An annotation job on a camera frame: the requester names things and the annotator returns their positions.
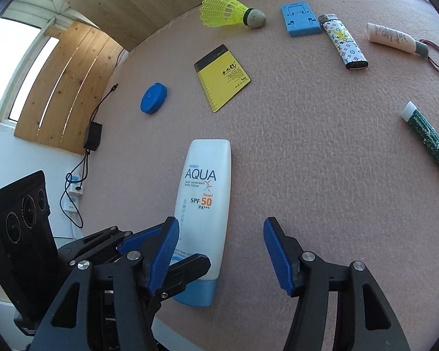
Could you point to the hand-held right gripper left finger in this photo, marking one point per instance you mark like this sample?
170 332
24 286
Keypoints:
164 259

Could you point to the dark red rubber bands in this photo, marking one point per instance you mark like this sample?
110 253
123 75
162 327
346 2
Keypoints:
437 65

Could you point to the white framed window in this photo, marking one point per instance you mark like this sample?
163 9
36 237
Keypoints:
14 55

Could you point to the slatted wooden board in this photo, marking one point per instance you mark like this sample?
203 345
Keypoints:
62 87

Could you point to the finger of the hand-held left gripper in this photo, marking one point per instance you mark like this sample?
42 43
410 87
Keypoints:
186 270
139 239

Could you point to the pink felt table cover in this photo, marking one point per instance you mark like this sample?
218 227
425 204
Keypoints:
314 153

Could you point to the yellow shuttlecock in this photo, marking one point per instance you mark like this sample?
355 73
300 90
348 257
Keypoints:
223 11

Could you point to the blue round tape measure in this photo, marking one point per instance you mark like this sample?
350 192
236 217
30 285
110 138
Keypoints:
153 98

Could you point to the white cream tube grey cap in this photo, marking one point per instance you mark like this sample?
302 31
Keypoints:
389 36

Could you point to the blue phone stand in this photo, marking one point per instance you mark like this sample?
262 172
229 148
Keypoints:
300 22

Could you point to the yellow black card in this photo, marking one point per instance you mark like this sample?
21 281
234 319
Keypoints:
223 82

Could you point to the white power strip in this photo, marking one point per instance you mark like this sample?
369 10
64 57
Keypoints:
75 186

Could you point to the white patterned lighter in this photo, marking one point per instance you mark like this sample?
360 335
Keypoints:
344 42

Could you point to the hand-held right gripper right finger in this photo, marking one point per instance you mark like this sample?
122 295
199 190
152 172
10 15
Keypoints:
278 256

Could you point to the green tube white cap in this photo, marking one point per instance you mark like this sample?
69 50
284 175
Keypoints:
428 139

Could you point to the white sunscreen bottle blue cap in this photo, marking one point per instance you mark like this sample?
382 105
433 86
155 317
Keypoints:
205 175

